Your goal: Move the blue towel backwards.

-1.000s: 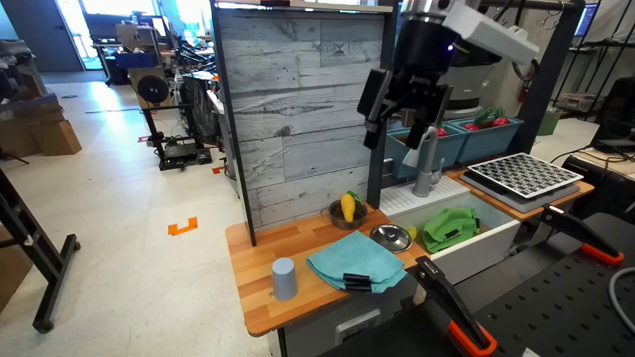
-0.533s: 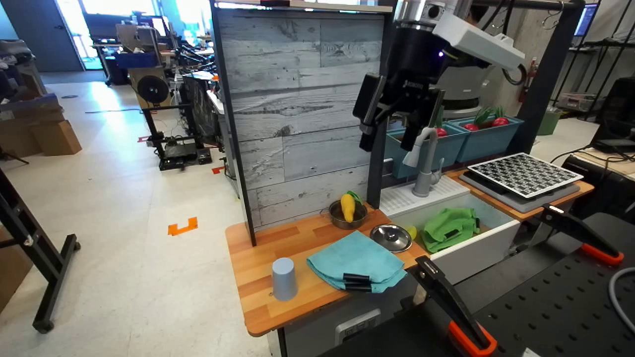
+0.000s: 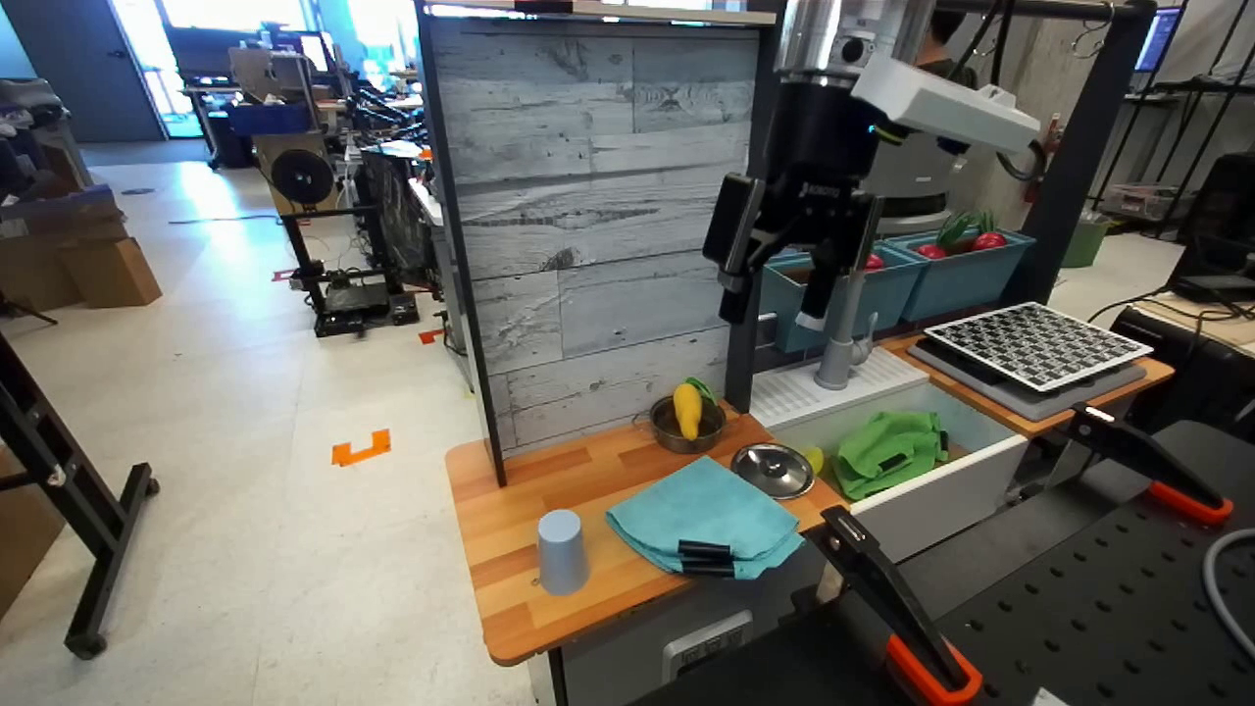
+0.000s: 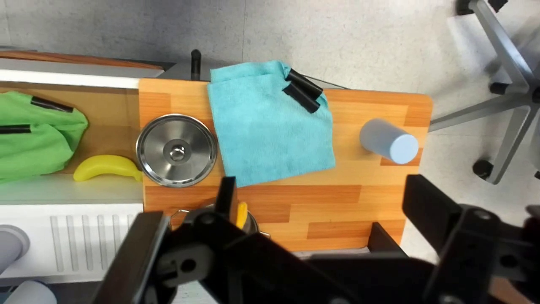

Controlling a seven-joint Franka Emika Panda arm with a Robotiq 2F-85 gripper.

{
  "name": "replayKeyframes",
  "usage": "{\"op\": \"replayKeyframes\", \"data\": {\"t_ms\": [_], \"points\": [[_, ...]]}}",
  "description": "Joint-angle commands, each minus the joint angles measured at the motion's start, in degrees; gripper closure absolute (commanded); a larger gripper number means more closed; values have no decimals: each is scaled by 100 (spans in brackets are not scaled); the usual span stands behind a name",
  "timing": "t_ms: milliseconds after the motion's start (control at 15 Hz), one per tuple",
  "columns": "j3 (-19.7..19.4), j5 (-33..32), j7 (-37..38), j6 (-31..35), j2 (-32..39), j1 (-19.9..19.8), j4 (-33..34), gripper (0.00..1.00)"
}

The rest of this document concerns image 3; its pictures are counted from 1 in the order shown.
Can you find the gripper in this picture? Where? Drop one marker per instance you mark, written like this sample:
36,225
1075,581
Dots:
822,147

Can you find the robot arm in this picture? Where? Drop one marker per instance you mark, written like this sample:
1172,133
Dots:
941,106

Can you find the green towel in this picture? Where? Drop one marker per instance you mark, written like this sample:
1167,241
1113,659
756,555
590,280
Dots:
887,446

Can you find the blue towel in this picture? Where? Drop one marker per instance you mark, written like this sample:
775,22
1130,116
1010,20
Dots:
706,510

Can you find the grey tap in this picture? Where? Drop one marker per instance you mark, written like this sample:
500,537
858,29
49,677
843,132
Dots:
839,358

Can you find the red toy vegetable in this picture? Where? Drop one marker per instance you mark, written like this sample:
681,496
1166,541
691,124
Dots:
873,261

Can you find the teal bin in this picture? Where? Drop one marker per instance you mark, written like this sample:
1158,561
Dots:
966,279
882,294

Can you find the yellow toy corn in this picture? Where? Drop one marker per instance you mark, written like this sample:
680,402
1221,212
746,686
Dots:
687,412

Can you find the yellow-green toy fruit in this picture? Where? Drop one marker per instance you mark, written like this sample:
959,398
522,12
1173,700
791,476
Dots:
816,460

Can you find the silver pot lid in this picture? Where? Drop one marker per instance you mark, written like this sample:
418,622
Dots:
773,471

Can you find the metal pot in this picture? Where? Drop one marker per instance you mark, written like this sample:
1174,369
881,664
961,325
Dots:
669,431

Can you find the toy kitchen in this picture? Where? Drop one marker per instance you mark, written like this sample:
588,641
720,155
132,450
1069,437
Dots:
598,196

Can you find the bunch of toy radishes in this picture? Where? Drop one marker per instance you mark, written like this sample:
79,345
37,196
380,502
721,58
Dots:
988,238

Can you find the checkerboard calibration board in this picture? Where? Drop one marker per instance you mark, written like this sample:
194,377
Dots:
1037,343

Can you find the white sink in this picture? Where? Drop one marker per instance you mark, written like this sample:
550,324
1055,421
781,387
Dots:
980,461

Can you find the green bin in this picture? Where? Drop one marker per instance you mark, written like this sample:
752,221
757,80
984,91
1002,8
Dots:
1084,243

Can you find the grey cup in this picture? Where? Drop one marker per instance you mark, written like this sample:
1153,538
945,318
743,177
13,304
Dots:
563,554

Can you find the white socket plate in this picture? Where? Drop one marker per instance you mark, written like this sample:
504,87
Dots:
708,645

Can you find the black rod with hooks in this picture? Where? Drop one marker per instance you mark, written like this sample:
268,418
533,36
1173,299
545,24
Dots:
1039,8

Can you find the black shelf rack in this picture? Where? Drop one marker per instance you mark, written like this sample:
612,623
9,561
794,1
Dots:
1191,108

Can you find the monitor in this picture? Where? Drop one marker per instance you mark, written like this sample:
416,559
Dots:
1160,39

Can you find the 3d printer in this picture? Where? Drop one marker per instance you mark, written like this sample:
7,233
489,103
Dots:
324,226

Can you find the stack of cardboard boxes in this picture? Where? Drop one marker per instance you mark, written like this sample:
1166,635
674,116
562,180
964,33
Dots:
88,260

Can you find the door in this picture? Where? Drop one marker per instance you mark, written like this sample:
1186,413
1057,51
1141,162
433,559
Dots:
88,64

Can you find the black stand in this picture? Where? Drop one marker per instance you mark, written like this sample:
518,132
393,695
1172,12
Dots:
59,490

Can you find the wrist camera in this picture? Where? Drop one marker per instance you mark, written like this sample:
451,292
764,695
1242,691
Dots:
730,221

